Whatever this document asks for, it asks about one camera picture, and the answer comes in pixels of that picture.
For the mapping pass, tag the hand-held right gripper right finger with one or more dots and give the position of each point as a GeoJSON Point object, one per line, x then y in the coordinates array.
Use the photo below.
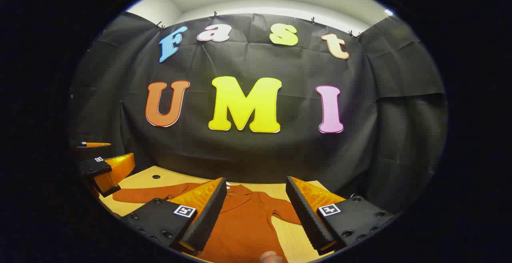
{"type": "Point", "coordinates": [308, 219]}

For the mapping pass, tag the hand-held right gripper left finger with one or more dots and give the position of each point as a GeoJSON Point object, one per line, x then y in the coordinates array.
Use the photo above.
{"type": "Point", "coordinates": [208, 219]}

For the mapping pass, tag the orange knit cardigan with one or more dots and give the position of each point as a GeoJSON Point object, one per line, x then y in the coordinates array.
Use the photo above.
{"type": "Point", "coordinates": [244, 227]}

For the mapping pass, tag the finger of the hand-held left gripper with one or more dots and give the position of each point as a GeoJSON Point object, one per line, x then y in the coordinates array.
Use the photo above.
{"type": "Point", "coordinates": [96, 144]}
{"type": "Point", "coordinates": [94, 167]}

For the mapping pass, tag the black backdrop cloth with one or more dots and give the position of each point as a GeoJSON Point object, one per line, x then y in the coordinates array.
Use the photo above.
{"type": "Point", "coordinates": [256, 155]}

